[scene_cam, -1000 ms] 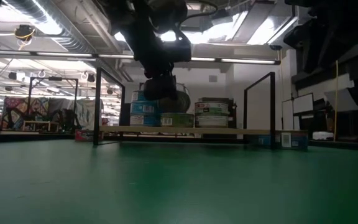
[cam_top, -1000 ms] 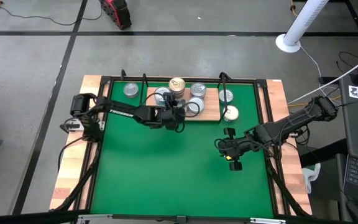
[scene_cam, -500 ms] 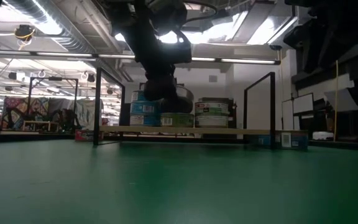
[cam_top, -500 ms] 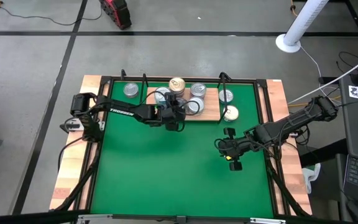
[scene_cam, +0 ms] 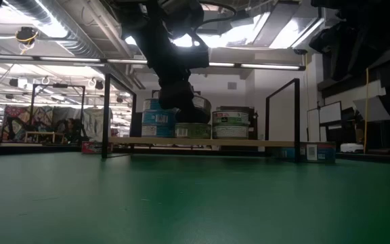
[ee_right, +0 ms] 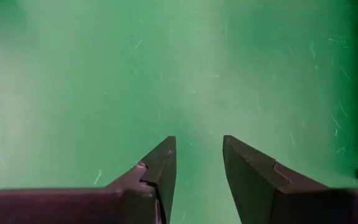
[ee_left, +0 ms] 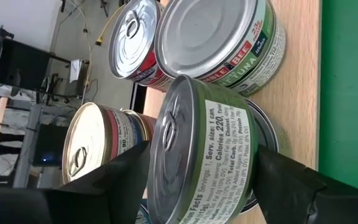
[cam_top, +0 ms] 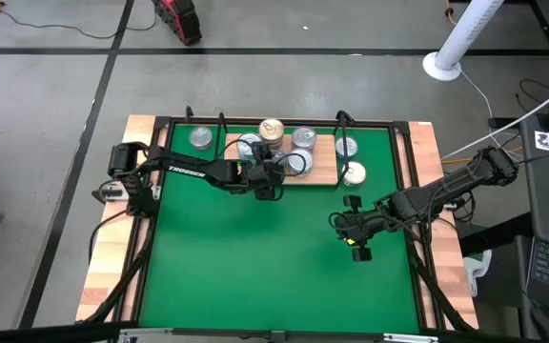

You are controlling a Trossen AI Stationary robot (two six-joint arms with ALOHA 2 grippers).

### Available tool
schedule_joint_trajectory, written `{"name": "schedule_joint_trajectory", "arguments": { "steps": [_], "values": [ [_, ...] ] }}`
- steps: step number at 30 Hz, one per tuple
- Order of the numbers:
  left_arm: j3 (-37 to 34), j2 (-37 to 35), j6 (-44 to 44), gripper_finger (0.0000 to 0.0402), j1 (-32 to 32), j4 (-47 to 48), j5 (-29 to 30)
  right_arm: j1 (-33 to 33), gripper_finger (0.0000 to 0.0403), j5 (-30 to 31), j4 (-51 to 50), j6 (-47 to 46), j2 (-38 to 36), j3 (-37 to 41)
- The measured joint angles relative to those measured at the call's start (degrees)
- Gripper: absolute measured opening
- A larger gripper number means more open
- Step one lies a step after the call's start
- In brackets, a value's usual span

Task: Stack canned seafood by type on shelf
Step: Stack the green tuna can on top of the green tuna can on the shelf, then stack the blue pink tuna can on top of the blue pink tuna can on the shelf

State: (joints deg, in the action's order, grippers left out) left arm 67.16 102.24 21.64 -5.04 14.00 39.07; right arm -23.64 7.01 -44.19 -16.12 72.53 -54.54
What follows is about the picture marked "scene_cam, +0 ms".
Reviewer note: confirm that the green table mat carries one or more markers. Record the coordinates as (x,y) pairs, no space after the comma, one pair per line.
(195,210)

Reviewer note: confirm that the small wooden bench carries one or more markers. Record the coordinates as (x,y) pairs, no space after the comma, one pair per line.
(39,134)

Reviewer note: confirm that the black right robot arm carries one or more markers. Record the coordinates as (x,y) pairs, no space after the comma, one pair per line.
(384,20)

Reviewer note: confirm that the person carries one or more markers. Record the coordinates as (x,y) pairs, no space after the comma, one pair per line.
(70,127)

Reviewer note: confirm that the white hanging sheet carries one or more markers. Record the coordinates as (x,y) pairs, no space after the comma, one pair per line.
(95,122)

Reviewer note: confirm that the gold-lidded striped label can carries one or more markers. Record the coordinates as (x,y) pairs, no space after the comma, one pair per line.
(320,153)

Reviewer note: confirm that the wooden shelf with black frame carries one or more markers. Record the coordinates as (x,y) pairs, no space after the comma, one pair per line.
(215,142)

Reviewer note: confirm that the grey wall vent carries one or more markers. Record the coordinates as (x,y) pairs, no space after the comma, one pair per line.
(232,85)

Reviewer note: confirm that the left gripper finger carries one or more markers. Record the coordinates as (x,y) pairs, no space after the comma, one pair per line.
(191,115)
(174,88)

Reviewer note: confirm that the colourful patchwork fabric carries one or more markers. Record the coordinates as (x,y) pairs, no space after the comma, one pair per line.
(22,118)

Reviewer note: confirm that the white wall board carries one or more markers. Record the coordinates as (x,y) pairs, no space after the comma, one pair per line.
(313,125)
(330,112)

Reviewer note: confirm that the silver ventilation duct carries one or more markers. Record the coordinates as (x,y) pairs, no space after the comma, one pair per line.
(63,30)

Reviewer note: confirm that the small white device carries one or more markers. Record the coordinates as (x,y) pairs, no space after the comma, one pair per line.
(350,147)

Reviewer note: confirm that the grey angled panel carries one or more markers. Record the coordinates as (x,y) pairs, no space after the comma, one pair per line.
(372,110)

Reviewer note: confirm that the long ceiling light bar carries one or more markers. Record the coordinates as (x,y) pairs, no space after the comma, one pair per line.
(256,65)
(63,59)

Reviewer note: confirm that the black aluminium table frame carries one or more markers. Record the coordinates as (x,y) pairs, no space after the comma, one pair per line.
(29,149)

